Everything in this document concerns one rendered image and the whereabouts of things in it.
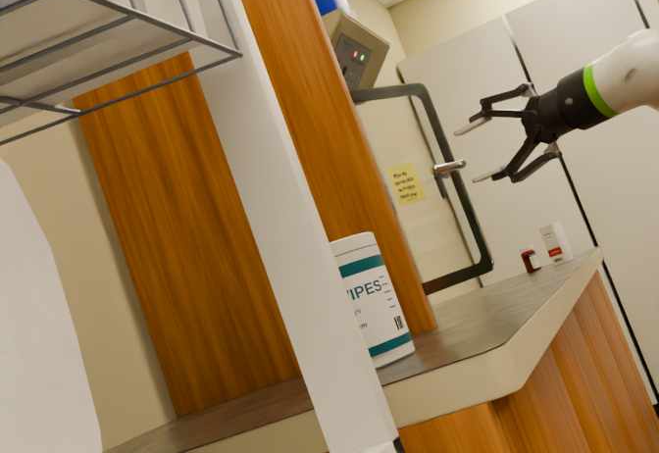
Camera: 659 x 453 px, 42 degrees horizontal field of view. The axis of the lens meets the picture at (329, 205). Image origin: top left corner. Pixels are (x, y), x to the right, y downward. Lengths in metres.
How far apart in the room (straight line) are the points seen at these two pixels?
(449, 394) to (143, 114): 0.97
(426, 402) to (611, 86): 0.73
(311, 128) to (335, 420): 0.88
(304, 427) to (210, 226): 0.75
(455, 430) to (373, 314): 0.24
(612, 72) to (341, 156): 0.44
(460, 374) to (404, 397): 0.05
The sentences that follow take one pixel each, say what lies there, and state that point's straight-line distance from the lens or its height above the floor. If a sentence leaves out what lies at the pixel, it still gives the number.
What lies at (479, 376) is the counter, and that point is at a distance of 0.74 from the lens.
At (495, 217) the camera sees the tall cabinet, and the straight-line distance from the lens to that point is 4.57.
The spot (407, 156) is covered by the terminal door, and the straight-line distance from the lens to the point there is 1.62.
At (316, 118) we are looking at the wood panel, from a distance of 1.42.
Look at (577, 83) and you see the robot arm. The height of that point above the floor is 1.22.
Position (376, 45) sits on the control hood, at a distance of 1.74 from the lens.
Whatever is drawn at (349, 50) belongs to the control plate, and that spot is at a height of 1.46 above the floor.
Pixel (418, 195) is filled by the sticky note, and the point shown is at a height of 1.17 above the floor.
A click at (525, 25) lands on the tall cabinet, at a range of 4.65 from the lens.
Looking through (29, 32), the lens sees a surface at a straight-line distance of 0.51.
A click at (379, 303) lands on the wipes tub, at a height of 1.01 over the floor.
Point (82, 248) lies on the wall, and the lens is 1.55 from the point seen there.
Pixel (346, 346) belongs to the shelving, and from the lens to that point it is 0.59.
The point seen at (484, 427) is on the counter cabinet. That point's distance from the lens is 0.75.
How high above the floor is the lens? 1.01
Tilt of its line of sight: 7 degrees up
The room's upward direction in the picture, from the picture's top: 20 degrees counter-clockwise
